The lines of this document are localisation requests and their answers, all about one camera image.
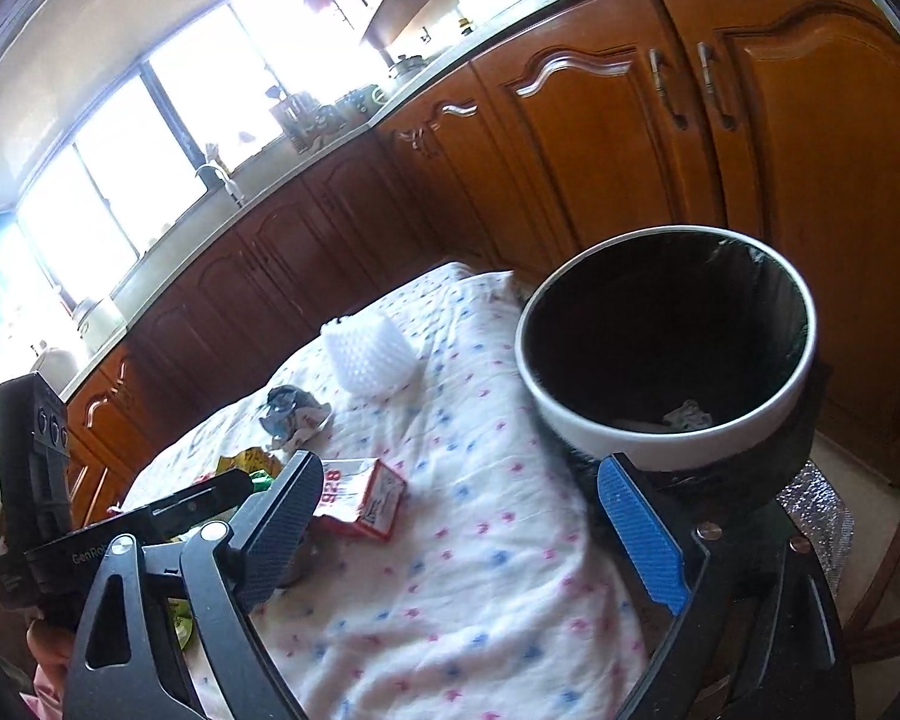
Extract wooden chair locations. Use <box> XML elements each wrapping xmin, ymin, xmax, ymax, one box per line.
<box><xmin>844</xmin><ymin>457</ymin><xmax>900</xmax><ymax>661</ymax></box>

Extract metal cabinet handle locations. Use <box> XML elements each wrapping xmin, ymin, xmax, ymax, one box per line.
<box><xmin>696</xmin><ymin>43</ymin><xmax>737</xmax><ymax>130</ymax></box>
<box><xmin>649</xmin><ymin>49</ymin><xmax>689</xmax><ymax>130</ymax></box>

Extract white foam fruit net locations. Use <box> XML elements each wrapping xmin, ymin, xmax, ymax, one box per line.
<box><xmin>321</xmin><ymin>309</ymin><xmax>415</xmax><ymax>400</ymax></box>

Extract black bin with white rim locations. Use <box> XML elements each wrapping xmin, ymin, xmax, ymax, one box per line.
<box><xmin>515</xmin><ymin>225</ymin><xmax>835</xmax><ymax>541</ymax></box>

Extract person's left hand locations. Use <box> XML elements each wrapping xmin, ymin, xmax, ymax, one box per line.
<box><xmin>26</xmin><ymin>600</ymin><xmax>80</xmax><ymax>683</ymax></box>

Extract white kettle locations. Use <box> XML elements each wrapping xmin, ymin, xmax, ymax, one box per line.
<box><xmin>75</xmin><ymin>298</ymin><xmax>126</xmax><ymax>340</ymax></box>

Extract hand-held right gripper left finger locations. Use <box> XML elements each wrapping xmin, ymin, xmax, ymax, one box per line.
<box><xmin>64</xmin><ymin>450</ymin><xmax>325</xmax><ymax>720</ymax></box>

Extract yellow snack wrapper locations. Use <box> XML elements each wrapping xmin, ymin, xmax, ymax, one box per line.
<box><xmin>214</xmin><ymin>448</ymin><xmax>282</xmax><ymax>482</ymax></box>

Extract utensil holder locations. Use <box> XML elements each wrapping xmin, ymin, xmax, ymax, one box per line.
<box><xmin>270</xmin><ymin>90</ymin><xmax>323</xmax><ymax>145</ymax></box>

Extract grey white paper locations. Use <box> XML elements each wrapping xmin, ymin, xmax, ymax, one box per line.
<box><xmin>259</xmin><ymin>384</ymin><xmax>332</xmax><ymax>455</ymax></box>

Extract wooden kitchen base cabinets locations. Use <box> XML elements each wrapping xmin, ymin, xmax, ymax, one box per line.
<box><xmin>60</xmin><ymin>0</ymin><xmax>900</xmax><ymax>526</ymax></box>

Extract speckled kitchen countertop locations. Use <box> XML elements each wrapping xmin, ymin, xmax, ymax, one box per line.
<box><xmin>56</xmin><ymin>0</ymin><xmax>796</xmax><ymax>406</ymax></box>

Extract white dotted tablecloth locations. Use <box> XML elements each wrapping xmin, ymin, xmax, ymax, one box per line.
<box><xmin>120</xmin><ymin>261</ymin><xmax>650</xmax><ymax>720</ymax></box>

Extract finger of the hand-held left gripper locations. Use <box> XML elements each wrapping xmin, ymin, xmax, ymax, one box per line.
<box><xmin>116</xmin><ymin>469</ymin><xmax>254</xmax><ymax>542</ymax></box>

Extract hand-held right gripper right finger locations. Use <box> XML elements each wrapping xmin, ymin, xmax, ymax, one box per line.
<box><xmin>596</xmin><ymin>452</ymin><xmax>848</xmax><ymax>720</ymax></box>

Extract red and white carton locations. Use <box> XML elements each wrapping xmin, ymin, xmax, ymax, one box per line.
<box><xmin>311</xmin><ymin>457</ymin><xmax>408</xmax><ymax>541</ymax></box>

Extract small crumpled white paper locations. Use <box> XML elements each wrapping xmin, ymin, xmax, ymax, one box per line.
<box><xmin>664</xmin><ymin>399</ymin><xmax>713</xmax><ymax>433</ymax></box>

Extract kitchen window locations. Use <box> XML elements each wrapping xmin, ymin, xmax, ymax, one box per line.
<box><xmin>15</xmin><ymin>0</ymin><xmax>391</xmax><ymax>278</ymax></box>

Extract silver bubble foil bag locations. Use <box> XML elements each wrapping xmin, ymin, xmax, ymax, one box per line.
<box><xmin>776</xmin><ymin>461</ymin><xmax>856</xmax><ymax>593</ymax></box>

